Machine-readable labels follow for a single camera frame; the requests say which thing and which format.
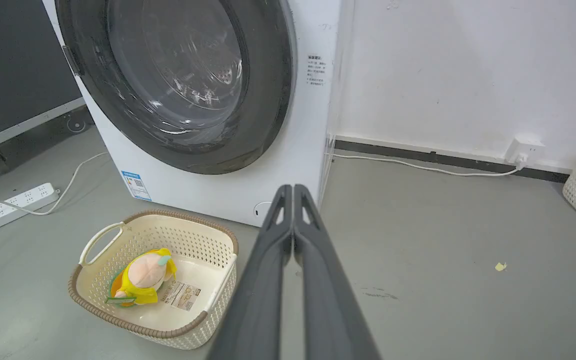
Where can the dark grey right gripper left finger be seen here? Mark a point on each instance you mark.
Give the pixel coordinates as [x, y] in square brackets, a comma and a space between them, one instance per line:
[255, 300]

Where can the white washing machine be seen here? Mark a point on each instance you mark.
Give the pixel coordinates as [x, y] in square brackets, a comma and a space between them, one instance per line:
[278, 165]

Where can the dark round washing machine door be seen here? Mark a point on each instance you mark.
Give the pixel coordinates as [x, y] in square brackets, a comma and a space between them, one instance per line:
[178, 85]

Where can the dark panel with grey frame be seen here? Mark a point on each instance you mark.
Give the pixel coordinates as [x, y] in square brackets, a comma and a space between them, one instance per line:
[13, 70]

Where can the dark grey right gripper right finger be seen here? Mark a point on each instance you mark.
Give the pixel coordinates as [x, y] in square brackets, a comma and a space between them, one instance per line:
[330, 300]

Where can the white wall socket box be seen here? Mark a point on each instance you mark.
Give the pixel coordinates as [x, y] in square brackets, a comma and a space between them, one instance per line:
[524, 150]

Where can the yellow paper scrap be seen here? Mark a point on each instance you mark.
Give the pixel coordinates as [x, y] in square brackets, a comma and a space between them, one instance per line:
[500, 266]

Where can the white power strip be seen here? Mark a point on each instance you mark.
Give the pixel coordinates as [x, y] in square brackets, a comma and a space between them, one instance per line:
[15, 207]

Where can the yellow plush doll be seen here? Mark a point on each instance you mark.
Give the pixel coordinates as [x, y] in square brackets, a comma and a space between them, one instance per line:
[145, 277]

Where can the cream perforated laundry basket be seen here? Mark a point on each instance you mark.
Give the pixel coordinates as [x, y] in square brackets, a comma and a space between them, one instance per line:
[188, 235]

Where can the white paper label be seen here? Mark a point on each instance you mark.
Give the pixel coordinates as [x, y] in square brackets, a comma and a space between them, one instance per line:
[182, 295]

